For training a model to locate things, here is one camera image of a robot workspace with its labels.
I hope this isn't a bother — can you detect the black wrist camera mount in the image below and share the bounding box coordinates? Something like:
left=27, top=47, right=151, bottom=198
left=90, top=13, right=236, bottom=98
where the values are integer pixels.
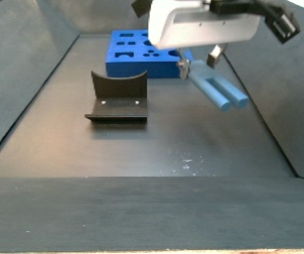
left=210, top=0, right=301, bottom=44

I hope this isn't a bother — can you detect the light blue square-circle object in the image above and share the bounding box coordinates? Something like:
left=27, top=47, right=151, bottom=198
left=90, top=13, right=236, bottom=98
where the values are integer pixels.
left=188, top=61, right=248, bottom=111

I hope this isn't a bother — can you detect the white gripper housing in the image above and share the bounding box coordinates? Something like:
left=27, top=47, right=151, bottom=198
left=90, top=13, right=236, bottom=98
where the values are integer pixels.
left=148, top=0, right=259, bottom=79

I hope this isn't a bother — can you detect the black curved fixture cradle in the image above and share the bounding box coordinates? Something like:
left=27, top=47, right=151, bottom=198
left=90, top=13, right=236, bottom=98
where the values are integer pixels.
left=84, top=72, right=148, bottom=122

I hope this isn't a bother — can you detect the blue foam shape block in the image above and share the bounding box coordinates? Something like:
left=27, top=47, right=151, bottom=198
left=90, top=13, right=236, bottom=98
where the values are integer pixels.
left=105, top=30, right=180, bottom=78

